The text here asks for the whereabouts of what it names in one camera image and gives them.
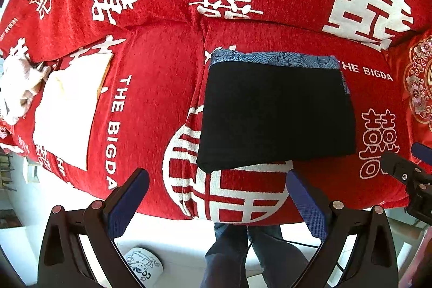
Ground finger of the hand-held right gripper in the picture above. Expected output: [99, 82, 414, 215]
[411, 142, 432, 164]
[381, 151, 427, 185]

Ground person's leg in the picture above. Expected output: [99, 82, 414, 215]
[248, 225, 311, 288]
[201, 223, 250, 288]

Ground red embroidered cushion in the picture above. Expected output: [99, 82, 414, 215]
[385, 30, 432, 157]

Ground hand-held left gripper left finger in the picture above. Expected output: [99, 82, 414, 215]
[37, 168, 150, 288]

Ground person's right leg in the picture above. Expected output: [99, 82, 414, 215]
[248, 225, 311, 288]

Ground white flat cloth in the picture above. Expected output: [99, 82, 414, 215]
[33, 53, 113, 171]

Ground red wedding sofa cover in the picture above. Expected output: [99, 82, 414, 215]
[0, 0, 432, 226]

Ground black pants with blue waistband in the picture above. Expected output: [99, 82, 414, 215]
[197, 47, 357, 174]

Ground black cable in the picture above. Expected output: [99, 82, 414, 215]
[246, 234, 338, 275]

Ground white box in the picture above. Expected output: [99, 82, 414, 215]
[23, 160, 42, 185]

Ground person's left leg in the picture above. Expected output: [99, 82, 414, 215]
[201, 223, 250, 288]

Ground white cartoon print slipper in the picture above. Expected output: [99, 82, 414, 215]
[122, 247, 163, 282]

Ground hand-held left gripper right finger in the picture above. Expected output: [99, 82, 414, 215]
[287, 169, 400, 288]

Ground white crumpled cloth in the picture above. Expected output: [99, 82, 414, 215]
[0, 53, 51, 125]

